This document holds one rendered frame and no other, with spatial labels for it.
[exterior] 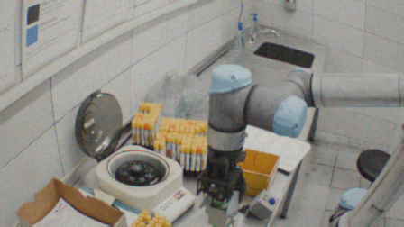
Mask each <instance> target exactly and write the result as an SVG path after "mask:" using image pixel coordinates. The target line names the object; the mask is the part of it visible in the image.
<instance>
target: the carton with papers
mask: <svg viewBox="0 0 404 227"><path fill-rule="evenodd" d="M34 196H35V197H34V200H35V202H34V201H33V202H31V203H24V204H23V205H22V206H21V208H20V209H19V211H18V213H16V216H17V218H18V220H19V222H20V224H21V226H22V227H128V226H127V220H126V217H125V212H121V211H120V210H117V209H115V208H114V207H112V206H110V205H109V204H107V203H105V202H104V201H102V200H100V199H97V198H94V197H92V196H90V195H87V196H86V197H85V196H84V195H83V194H82V193H81V192H80V191H79V190H77V189H76V188H75V187H73V186H68V185H66V184H64V183H63V182H62V181H61V180H59V179H57V178H55V177H53V178H52V179H51V180H50V181H49V183H48V184H47V185H46V186H45V187H44V188H43V189H42V190H40V191H38V192H37V193H35V194H34Z"/></svg>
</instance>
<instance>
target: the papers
mask: <svg viewBox="0 0 404 227"><path fill-rule="evenodd" d="M246 132H248V133H249V136H248V138H246V139H245V140H244V145H243V148H246V149H250V150H260V151H264V152H267V153H270V154H272V153H274V154H277V155H280V162H279V167H278V168H279V169H280V170H284V171H287V172H288V173H289V172H290V173H291V172H292V171H293V170H294V168H295V167H296V166H297V164H298V163H299V162H300V161H301V160H302V159H303V158H304V157H305V156H306V154H307V153H308V151H309V150H310V149H311V148H310V146H309V145H310V144H309V143H305V142H303V141H299V140H297V139H291V138H288V137H285V136H279V135H277V134H275V133H274V132H273V133H271V132H266V131H264V130H261V129H258V128H255V127H252V126H248V127H247V129H246Z"/></svg>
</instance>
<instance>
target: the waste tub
mask: <svg viewBox="0 0 404 227"><path fill-rule="evenodd" d="M243 151H246V152H247V153H246V157H245V161H244V162H240V163H237V165H239V166H241V170H242V171H243V177H246V179H245V184H246V186H247V191H246V194H245V195H246V196H252V197H254V198H255V197H256V196H257V195H258V194H260V193H261V192H262V191H263V190H264V189H265V190H268V191H270V189H271V187H272V185H273V183H274V180H275V177H276V174H277V172H278V167H279V162H280V155H277V154H274V153H272V154H270V153H267V152H264V151H260V150H250V149H246V148H244V149H243Z"/></svg>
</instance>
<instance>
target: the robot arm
mask: <svg viewBox="0 0 404 227"><path fill-rule="evenodd" d="M209 93H210V94H209V113H207V138H206V140H207V152H208V153H207V161H206V167H205V169H204V170H203V171H202V172H201V174H200V175H199V176H198V177H197V196H198V195H199V194H200V192H201V191H202V192H203V200H202V202H201V203H200V204H199V207H198V208H199V209H200V208H201V207H204V206H205V208H206V210H207V212H208V213H209V207H210V205H211V204H212V203H213V201H214V199H215V198H216V201H220V202H224V200H225V199H226V203H227V204H228V202H229V201H230V204H229V205H228V208H227V216H229V218H232V217H233V216H234V215H235V214H236V212H237V210H238V209H239V206H240V204H241V202H242V200H243V197H244V195H245V194H246V191H247V186H246V184H245V179H246V177H243V171H242V170H241V166H239V165H237V163H240V162H244V161H245V157H246V153H247V152H246V151H243V145H244V140H245V139H246V138H248V136H249V133H248V132H246V129H247V125H249V126H252V127H255V128H258V129H261V130H264V131H266V132H271V133H273V132H274V133H275V134H277V135H279V136H285V137H288V138H291V139H295V138H297V137H298V136H299V135H300V134H301V132H302V129H303V127H304V124H305V122H306V119H307V115H308V110H307V107H323V108H343V107H372V108H375V107H404V70H403V72H402V73H401V74H387V73H386V74H382V73H380V74H375V73H373V74H369V73H366V74H363V73H358V74H356V73H351V74H349V73H343V74H342V73H310V72H309V71H307V70H305V69H303V68H297V69H295V70H292V71H291V72H289V73H288V75H287V76H285V78H284V79H283V80H282V81H281V82H280V83H279V84H278V85H277V86H276V87H274V88H273V89H270V88H267V87H264V86H257V85H255V84H252V74H251V72H250V70H249V69H247V68H244V67H241V66H236V65H230V64H224V65H220V66H218V67H216V68H214V70H213V71H212V75H211V84H210V88H209ZM402 135H403V137H402V139H401V141H400V142H399V145H398V147H397V148H396V149H395V150H394V152H393V153H392V155H391V157H390V159H389V160H388V162H387V163H386V165H385V167H384V168H383V169H382V171H381V173H380V174H379V175H378V176H377V178H376V180H375V181H374V182H373V184H372V185H371V187H370V189H369V190H368V191H366V190H364V189H361V188H353V189H351V190H347V191H345V192H344V193H343V195H342V197H341V199H340V200H339V204H338V208H337V211H336V213H335V217H334V219H333V220H332V222H331V224H330V226H329V227H375V226H376V225H377V224H378V223H379V222H380V220H382V218H383V217H384V216H385V215H386V213H387V212H388V211H389V210H390V209H391V207H392V206H393V205H394V204H396V202H397V201H398V200H399V198H400V197H401V195H402V194H403V193H404V123H403V125H402ZM200 180H201V184H200V188H199V181H200ZM202 187H203V189H202ZM198 188H199V189H198Z"/></svg>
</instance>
